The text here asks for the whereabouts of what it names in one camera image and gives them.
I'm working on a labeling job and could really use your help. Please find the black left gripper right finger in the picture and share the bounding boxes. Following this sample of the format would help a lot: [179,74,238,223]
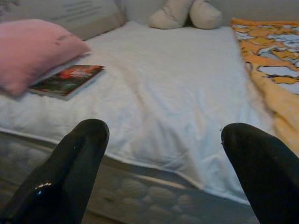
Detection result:
[220,122,299,224]

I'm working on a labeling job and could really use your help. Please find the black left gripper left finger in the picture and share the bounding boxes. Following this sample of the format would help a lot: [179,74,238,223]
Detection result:
[0,118,110,224]

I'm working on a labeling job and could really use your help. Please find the dark red-green paperback book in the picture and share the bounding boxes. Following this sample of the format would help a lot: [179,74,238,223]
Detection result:
[28,64,106,102]

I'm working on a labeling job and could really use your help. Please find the yellow cartoon egg blanket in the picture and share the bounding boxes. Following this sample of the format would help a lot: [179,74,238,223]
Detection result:
[229,17,299,157]

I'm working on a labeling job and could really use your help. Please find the grey quilted mattress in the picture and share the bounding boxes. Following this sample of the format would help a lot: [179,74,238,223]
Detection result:
[0,129,260,224]

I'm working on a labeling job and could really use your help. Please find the pink pillow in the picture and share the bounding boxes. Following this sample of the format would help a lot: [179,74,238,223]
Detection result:
[0,18,92,97]

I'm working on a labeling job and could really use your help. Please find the white quilted bed cover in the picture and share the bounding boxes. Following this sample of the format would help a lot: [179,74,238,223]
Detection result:
[0,20,278,206]

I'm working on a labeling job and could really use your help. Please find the beige printed pillow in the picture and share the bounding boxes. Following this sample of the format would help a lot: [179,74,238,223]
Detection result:
[0,0,128,42]

